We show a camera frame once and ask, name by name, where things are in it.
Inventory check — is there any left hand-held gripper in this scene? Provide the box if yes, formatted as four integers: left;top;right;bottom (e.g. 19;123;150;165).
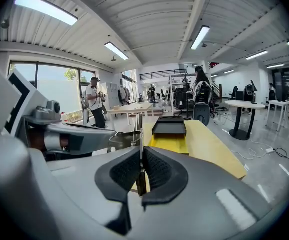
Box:
1;68;118;158

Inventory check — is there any white shelving rack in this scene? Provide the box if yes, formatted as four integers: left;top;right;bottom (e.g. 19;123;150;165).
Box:
168;72;198;115

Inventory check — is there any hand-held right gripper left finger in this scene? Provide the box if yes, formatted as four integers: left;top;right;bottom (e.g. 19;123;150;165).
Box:
45;146;143;240

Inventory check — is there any white cable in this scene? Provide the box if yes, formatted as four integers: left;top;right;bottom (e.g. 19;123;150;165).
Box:
221;128;273;160

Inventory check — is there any round white table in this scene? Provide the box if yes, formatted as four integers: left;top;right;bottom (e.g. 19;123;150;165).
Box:
224;99;267;142

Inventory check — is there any yellow table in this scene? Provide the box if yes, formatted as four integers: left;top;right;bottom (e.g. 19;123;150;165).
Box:
131;119;248;195

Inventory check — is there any black balcony railing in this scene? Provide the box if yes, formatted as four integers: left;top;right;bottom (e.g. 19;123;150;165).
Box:
139;68;188;82

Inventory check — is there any large window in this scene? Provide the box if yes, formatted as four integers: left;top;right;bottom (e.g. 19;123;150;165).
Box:
8;61;96;121

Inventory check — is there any ceiling light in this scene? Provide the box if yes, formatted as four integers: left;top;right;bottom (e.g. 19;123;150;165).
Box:
14;0;79;27
104;41;130;61
190;25;211;51

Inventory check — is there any wooden table with white legs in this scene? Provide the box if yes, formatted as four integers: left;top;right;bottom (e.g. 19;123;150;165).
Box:
107;102;155;127

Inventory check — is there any clothes rack with garments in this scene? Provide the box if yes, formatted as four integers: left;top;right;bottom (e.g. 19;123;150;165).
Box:
117;86;132;105

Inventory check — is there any black tray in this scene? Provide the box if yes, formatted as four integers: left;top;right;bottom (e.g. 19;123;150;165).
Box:
147;116;191;156

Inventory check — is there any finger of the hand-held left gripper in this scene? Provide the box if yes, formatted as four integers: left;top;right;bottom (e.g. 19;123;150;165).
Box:
107;131;136;153

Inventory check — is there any grey office chair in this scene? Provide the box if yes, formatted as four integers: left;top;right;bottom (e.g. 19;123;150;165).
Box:
193;102;212;128

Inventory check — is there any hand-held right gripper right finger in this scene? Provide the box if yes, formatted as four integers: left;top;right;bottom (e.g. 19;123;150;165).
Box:
131;145;271;240

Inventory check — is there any slim metal utensil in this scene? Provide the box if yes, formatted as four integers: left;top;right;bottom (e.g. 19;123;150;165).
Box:
131;113;148;198

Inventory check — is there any small white table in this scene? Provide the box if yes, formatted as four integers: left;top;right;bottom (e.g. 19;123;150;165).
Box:
265;99;289;133

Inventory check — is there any black cable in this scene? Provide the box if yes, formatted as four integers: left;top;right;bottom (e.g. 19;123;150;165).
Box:
273;147;289;165

